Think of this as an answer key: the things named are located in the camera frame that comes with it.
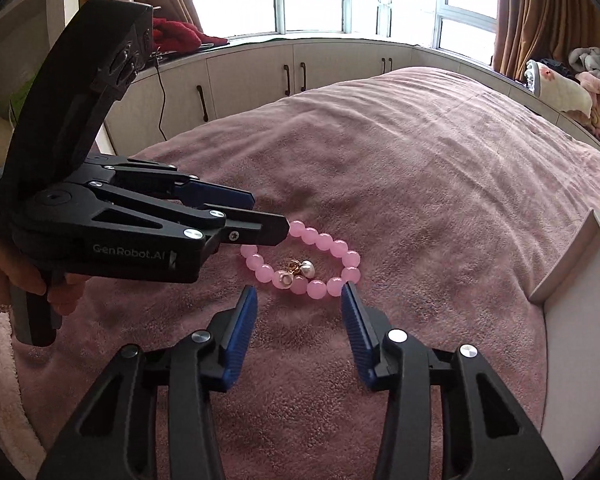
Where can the light pink fluffy blanket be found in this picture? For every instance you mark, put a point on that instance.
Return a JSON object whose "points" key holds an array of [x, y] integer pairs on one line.
{"points": [[18, 440]]}

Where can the red cloth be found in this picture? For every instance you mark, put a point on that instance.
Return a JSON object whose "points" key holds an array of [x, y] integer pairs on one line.
{"points": [[181, 37]]}

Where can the pile of clothes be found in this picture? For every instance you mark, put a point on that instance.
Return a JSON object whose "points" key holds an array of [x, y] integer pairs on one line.
{"points": [[572, 88]]}

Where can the white tray box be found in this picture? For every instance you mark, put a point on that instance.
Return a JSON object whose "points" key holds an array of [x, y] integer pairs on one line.
{"points": [[570, 298]]}

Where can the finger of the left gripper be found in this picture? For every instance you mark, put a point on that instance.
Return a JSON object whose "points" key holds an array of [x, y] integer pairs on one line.
{"points": [[163, 181], [134, 226]]}

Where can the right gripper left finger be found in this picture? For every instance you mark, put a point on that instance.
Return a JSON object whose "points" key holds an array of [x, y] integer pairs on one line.
{"points": [[112, 432]]}

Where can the left hand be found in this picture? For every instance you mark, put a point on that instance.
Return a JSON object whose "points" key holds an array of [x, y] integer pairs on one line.
{"points": [[16, 270]]}

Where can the mauve bed blanket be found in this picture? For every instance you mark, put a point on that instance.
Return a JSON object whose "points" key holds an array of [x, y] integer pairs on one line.
{"points": [[448, 201]]}

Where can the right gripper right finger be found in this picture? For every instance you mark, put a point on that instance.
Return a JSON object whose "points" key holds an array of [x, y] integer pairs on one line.
{"points": [[486, 434]]}

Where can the brown curtain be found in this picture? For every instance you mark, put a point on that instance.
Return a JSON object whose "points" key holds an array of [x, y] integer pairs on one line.
{"points": [[534, 29]]}

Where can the gold pearl earrings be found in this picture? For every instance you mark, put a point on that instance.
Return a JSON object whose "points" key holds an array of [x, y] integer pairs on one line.
{"points": [[295, 272]]}

